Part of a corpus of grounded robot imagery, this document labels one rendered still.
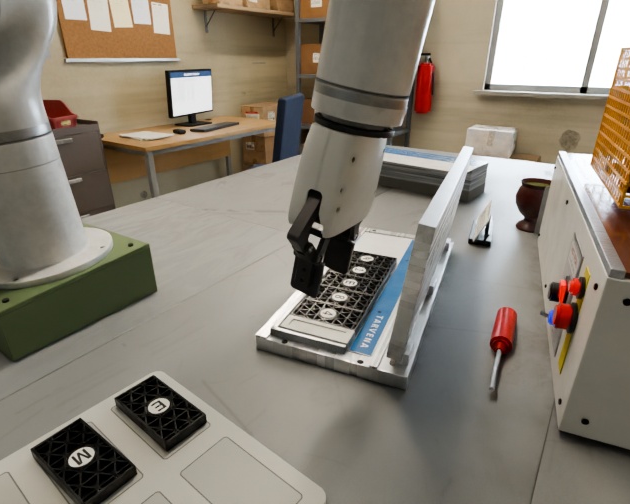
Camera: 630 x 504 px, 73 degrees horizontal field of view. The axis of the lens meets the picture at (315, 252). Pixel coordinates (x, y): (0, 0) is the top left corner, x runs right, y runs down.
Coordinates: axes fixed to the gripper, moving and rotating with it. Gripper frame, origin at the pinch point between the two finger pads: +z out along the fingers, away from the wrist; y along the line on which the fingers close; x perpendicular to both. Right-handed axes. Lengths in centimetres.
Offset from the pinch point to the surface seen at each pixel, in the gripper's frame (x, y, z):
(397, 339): 9.2, -4.2, 7.2
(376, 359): 7.3, -5.5, 12.2
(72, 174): -225, -110, 79
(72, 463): -10.4, 22.5, 17.1
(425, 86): -105, -362, 1
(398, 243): -3.7, -41.7, 12.2
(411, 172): -17, -85, 9
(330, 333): 0.2, -6.4, 12.6
